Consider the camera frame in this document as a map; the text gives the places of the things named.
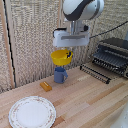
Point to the yellow bowl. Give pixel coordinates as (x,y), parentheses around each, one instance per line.
(61,57)

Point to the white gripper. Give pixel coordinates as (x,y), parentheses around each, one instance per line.
(70,38)

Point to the blue mug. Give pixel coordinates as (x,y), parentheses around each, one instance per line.
(60,75)

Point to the white floral-rim plate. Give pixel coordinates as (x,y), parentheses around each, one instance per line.
(32,112)

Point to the orange rectangular block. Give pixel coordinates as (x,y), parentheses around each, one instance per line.
(46,86)

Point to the black toaster oven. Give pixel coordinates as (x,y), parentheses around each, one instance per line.
(112,55)

